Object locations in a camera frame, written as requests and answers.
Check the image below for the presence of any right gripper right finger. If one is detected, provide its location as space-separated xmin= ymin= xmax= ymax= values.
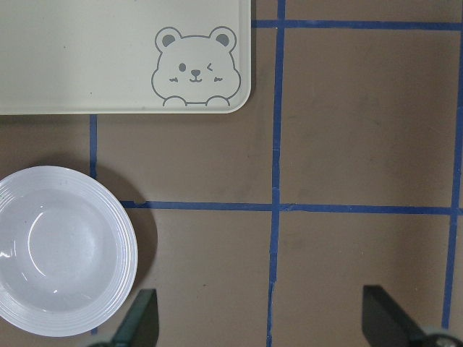
xmin=362 ymin=285 xmax=425 ymax=347

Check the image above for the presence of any cream bear tray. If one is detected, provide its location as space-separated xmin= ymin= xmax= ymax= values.
xmin=1 ymin=1 xmax=252 ymax=115

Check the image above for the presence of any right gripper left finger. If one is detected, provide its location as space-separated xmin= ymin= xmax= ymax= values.
xmin=111 ymin=288 xmax=159 ymax=346

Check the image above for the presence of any white round plate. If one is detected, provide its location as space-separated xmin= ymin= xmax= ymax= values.
xmin=1 ymin=166 xmax=138 ymax=337

